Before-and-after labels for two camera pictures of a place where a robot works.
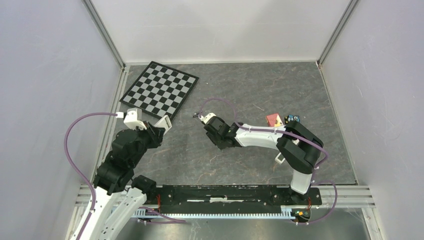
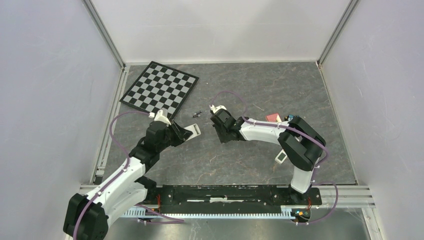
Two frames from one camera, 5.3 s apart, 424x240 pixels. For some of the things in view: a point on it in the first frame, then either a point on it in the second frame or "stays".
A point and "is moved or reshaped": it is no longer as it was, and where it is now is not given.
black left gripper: x=156 y=133 -> x=181 y=134
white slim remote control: x=279 y=158 stays
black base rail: x=234 y=199 stays
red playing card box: x=274 y=120 stays
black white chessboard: x=160 y=90 stays
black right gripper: x=220 y=146 -> x=223 y=139
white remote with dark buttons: x=164 y=122 is moved or reshaped
